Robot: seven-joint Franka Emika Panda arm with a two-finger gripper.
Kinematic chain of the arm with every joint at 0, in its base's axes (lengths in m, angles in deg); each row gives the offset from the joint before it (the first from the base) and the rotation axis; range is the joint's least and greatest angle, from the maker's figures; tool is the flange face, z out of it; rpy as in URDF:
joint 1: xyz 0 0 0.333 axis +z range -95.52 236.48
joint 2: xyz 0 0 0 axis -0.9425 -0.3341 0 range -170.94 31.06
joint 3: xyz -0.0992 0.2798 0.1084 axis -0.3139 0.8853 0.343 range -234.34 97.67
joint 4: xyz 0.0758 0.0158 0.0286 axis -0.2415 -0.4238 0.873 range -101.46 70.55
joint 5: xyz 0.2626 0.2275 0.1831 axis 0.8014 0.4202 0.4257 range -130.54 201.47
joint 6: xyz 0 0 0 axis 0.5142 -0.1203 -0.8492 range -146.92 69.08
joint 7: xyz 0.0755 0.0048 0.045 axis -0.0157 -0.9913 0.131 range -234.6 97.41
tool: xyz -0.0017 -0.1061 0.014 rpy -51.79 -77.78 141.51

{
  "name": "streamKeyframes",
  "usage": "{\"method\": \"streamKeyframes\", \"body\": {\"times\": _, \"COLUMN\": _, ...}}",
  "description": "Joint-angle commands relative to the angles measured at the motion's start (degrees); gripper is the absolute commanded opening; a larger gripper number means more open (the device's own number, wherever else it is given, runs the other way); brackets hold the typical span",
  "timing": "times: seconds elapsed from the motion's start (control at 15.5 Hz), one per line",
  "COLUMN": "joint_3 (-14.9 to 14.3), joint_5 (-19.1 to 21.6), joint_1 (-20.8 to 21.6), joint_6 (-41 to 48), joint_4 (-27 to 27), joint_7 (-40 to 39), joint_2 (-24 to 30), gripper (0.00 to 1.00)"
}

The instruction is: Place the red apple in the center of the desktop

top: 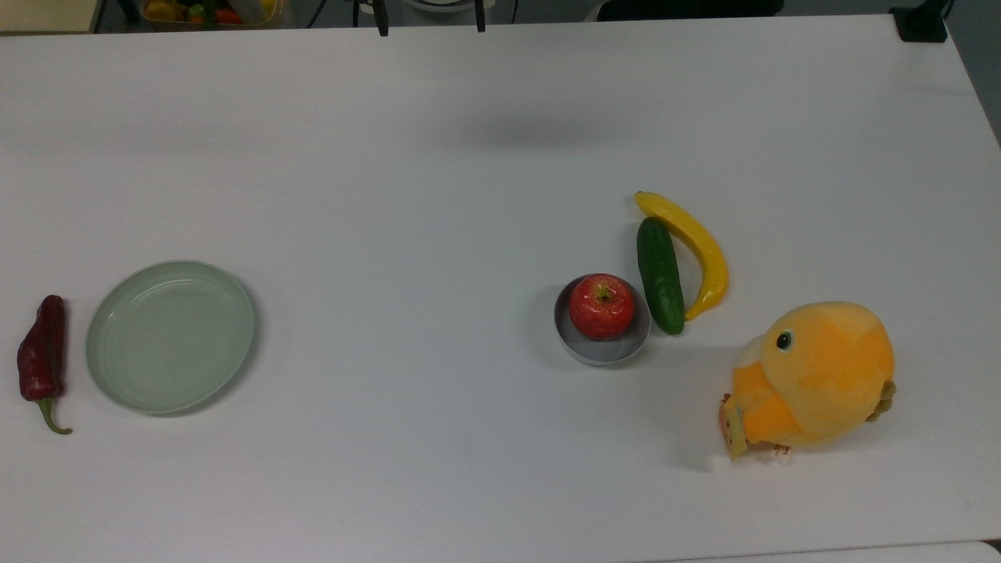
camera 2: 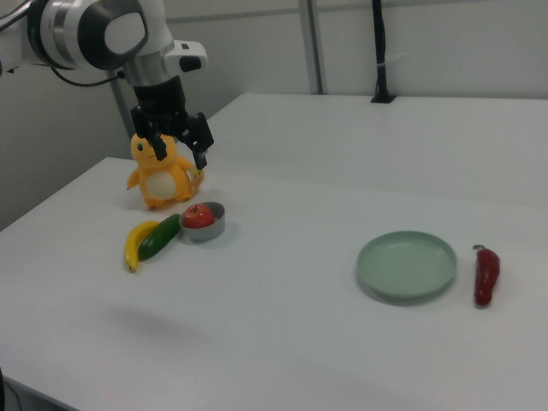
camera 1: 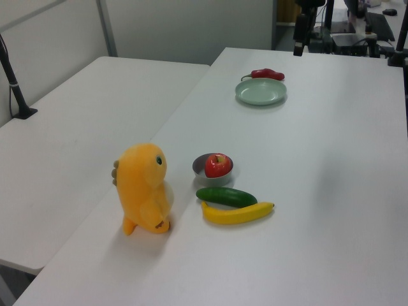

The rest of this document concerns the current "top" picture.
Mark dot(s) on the pale green plate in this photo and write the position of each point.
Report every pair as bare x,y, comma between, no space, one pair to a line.
170,338

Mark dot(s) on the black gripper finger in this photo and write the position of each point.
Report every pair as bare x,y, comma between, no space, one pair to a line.
381,17
479,14

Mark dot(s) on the green cucumber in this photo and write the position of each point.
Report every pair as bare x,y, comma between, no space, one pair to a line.
661,281

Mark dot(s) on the orange plush bird toy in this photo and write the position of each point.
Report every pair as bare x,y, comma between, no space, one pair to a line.
829,375

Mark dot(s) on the black chair seat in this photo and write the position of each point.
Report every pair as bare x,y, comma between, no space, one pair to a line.
688,8

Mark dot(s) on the dark red chili pepper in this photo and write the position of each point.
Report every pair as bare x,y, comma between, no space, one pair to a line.
44,352

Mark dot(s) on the red apple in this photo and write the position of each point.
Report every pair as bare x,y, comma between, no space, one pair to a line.
602,313

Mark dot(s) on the clear bin of toy produce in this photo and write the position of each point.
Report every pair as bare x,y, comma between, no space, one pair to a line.
215,12

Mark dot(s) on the yellow banana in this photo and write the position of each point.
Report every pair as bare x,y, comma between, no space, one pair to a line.
704,250

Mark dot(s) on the beige furniture panel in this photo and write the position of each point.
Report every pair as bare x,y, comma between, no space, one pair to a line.
47,14

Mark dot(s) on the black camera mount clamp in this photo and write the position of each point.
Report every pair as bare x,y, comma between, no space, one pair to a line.
921,22

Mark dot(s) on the grey round bowl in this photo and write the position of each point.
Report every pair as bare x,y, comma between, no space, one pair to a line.
606,354

